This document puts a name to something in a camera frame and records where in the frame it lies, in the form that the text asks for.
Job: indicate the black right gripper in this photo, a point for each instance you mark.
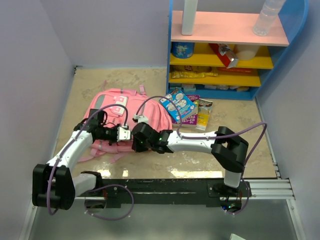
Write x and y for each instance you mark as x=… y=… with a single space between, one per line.
x=137 y=147

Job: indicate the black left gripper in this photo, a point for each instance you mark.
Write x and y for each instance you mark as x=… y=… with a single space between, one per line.
x=115 y=128

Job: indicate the pink student backpack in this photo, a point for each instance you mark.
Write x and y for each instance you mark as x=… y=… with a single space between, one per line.
x=158 y=118

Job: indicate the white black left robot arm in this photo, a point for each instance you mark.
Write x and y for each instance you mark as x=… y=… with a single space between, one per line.
x=52 y=183

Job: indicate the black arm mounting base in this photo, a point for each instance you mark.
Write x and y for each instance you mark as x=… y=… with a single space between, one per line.
x=174 y=191

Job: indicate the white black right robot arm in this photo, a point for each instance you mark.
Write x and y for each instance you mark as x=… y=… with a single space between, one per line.
x=229 y=149

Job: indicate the yellow chips bag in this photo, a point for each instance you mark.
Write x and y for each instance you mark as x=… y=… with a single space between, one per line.
x=192 y=72

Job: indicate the purple book underneath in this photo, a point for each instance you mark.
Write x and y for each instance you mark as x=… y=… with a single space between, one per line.
x=188 y=108

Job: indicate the blue illustrated book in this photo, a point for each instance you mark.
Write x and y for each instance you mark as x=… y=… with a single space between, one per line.
x=170 y=106

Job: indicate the blue round tin can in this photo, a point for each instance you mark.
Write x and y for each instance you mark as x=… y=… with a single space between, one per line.
x=182 y=50

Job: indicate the red flat package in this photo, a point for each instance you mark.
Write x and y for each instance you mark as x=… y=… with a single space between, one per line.
x=237 y=71

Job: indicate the red snack box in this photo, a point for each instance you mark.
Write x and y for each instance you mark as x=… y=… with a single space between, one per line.
x=225 y=54

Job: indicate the blue wooden shelf unit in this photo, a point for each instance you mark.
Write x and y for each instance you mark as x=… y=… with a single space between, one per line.
x=233 y=28

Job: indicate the white plastic cup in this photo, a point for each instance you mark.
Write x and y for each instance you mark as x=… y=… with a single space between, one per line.
x=245 y=52

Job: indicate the white tall bottle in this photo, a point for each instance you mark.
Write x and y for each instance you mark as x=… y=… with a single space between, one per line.
x=188 y=17

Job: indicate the clear plastic water bottle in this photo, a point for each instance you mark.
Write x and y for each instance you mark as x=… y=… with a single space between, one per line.
x=267 y=16

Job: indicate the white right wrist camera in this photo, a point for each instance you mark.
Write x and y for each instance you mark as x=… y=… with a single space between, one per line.
x=140 y=119

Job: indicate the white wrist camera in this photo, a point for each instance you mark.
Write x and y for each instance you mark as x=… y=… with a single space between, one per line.
x=140 y=119
x=123 y=134

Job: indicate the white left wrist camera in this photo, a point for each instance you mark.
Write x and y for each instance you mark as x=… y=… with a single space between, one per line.
x=123 y=134

